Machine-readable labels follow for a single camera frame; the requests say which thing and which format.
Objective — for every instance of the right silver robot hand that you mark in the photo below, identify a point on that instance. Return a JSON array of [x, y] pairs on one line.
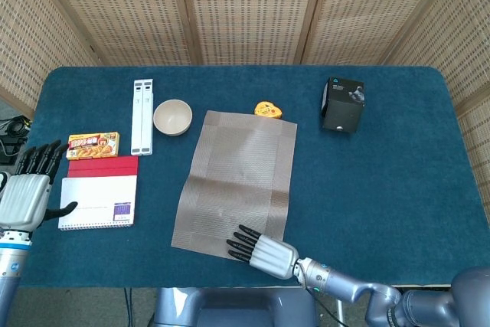
[[272, 256]]

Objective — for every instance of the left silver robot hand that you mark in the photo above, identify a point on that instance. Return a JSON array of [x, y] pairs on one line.
[[25, 198]]

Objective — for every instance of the brown woven placemat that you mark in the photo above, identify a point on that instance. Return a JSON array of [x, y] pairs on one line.
[[237, 177]]

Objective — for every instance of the white bowl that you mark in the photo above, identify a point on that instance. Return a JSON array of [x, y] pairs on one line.
[[172, 117]]

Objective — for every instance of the black and white shoe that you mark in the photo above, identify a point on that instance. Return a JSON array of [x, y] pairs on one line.
[[2, 181]]

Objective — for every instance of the blue-grey robot torso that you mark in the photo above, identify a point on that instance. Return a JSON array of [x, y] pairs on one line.
[[233, 308]]

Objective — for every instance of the red spiral notebook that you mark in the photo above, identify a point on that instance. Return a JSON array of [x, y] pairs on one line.
[[99, 197]]

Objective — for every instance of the metal table leg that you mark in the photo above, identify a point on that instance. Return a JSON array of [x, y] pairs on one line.
[[340, 308]]

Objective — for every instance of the yellow curry box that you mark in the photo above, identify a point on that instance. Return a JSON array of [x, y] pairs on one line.
[[93, 146]]

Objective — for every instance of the white folding stand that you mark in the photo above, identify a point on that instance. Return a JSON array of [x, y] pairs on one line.
[[142, 120]]

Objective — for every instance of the yellow tape measure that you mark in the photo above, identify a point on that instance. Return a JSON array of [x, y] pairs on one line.
[[268, 109]]

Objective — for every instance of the black cardboard box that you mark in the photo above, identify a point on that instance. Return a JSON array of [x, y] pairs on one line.
[[342, 106]]

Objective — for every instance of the woven bamboo folding screen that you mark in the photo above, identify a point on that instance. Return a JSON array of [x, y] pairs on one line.
[[249, 9]]

